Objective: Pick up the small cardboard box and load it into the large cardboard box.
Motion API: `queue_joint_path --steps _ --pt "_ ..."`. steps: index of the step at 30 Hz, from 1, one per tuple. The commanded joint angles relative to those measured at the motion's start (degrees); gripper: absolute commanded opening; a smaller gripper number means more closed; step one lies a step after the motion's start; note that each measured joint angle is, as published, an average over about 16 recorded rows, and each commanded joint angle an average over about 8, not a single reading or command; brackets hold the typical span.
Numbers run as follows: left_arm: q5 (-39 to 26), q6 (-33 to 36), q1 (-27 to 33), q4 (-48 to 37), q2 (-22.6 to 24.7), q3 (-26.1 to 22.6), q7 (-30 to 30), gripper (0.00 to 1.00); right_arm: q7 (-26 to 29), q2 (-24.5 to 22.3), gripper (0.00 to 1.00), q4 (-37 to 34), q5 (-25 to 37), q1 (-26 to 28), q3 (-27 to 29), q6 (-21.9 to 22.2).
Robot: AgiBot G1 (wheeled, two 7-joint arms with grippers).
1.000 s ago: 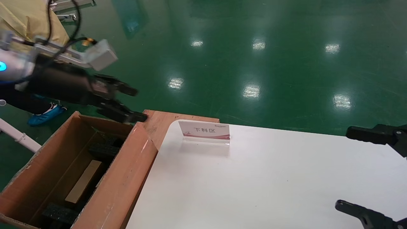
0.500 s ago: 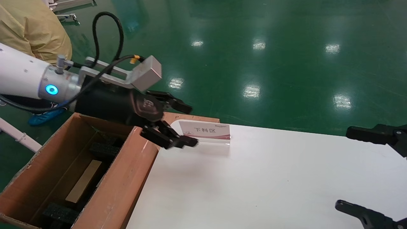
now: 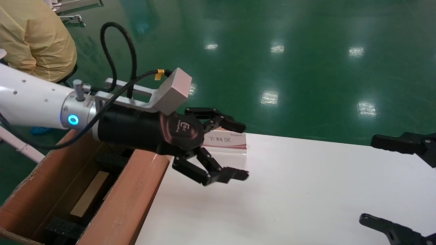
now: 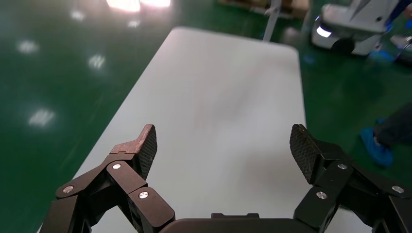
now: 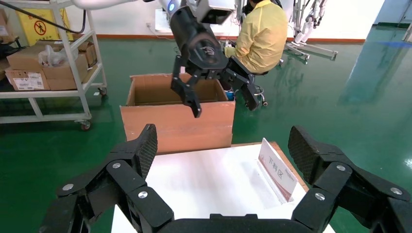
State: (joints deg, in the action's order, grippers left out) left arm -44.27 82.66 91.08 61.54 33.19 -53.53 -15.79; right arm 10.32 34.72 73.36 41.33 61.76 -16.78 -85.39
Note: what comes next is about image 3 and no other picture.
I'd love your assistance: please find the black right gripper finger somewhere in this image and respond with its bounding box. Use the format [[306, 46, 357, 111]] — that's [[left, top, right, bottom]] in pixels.
[[371, 133, 436, 169], [359, 213, 436, 245]]

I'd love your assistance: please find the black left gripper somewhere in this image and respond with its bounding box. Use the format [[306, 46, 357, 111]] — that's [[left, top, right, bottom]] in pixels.
[[92, 104, 250, 186]]

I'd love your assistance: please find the person in yellow coat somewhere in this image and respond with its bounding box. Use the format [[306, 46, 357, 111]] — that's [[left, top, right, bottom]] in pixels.
[[0, 0, 78, 84]]

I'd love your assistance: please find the small cardboard box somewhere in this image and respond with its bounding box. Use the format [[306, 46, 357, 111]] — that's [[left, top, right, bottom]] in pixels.
[[70, 171, 110, 217]]

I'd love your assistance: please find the black stool with chrome base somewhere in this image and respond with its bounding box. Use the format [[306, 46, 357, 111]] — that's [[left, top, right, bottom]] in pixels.
[[56, 64, 78, 84]]

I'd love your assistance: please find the grey metal frame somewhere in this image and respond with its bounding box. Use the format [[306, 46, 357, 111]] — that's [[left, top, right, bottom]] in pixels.
[[44, 0, 104, 26]]

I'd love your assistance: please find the large open cardboard box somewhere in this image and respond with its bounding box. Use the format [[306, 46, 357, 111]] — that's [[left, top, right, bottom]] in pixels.
[[0, 129, 172, 245]]

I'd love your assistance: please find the acrylic sign with red stripe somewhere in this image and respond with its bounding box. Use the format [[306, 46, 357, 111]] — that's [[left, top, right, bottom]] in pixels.
[[203, 131, 247, 156]]

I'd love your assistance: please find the white pipe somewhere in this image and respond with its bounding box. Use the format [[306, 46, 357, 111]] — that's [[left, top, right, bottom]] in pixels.
[[0, 126, 45, 164]]

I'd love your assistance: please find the black foam pad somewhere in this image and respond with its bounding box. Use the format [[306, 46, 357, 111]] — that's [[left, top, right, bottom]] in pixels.
[[46, 217, 85, 244], [95, 151, 133, 169]]

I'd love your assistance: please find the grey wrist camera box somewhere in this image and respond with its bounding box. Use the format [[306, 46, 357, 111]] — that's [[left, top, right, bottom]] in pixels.
[[94, 67, 193, 116]]

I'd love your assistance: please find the thin black yellow-tagged cable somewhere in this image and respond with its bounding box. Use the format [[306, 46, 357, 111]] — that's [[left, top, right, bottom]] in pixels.
[[0, 69, 174, 150]]

